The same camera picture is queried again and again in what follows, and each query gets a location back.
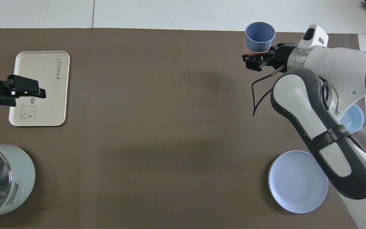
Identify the light blue bowl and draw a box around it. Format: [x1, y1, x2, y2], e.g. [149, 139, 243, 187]
[340, 103, 364, 133]

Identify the brown paper table mat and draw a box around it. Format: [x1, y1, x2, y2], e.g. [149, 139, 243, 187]
[0, 28, 366, 229]

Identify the pale blue round plate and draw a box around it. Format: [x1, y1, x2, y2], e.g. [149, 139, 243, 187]
[268, 150, 329, 214]

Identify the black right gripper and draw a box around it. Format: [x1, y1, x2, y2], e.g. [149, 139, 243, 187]
[242, 42, 296, 71]

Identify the pink plastic cup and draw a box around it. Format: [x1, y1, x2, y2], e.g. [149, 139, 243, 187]
[243, 43, 271, 55]

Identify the blue plastic cup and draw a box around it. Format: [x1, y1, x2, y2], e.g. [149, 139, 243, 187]
[245, 22, 276, 53]

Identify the cream rabbit print tray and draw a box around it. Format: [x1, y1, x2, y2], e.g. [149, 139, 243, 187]
[9, 51, 70, 127]

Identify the pale green electric pot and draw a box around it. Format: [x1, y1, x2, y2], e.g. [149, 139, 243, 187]
[0, 144, 36, 222]

